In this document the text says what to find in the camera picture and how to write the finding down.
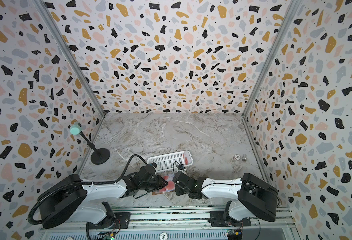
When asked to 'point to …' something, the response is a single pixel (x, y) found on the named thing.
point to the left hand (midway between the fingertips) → (171, 183)
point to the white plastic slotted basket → (171, 162)
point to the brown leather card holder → (156, 193)
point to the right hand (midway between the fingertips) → (175, 185)
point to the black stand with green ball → (99, 156)
